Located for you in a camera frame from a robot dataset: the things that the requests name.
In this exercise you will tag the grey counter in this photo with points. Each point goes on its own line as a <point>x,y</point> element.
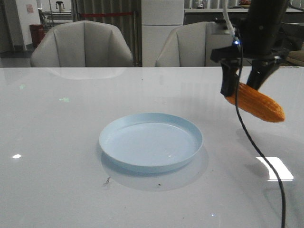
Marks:
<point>220,41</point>

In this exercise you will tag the grey armchair on right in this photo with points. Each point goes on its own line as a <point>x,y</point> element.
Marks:
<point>184,47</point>

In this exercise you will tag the red barrier belt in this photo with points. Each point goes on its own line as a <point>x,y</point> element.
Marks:
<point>101,15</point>

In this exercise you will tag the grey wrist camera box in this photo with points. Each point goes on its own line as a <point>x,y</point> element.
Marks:
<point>220,27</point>

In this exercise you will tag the red trash bin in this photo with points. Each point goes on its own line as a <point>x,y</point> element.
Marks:
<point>37,33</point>

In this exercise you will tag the white cabinet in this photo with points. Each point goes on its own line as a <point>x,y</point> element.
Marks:
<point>159,18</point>

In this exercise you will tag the grey armchair on left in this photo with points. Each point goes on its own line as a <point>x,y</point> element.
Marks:
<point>82,44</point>

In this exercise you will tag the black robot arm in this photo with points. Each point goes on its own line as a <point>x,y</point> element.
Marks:
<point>259,9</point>

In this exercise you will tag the grey armchair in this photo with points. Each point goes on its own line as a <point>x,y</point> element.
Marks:
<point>82,44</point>
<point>184,47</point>

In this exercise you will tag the light blue plastic plate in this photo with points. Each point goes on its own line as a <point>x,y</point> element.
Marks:
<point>151,142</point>

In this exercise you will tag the beige cushion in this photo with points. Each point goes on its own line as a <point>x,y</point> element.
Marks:
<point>295,58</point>

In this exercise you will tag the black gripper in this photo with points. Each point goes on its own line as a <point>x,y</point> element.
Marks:
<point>257,39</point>

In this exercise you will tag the orange toy corn cob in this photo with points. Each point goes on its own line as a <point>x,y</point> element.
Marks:
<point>259,104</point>

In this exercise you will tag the fruit bowl on counter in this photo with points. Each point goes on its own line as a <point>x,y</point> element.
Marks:
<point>245,3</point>

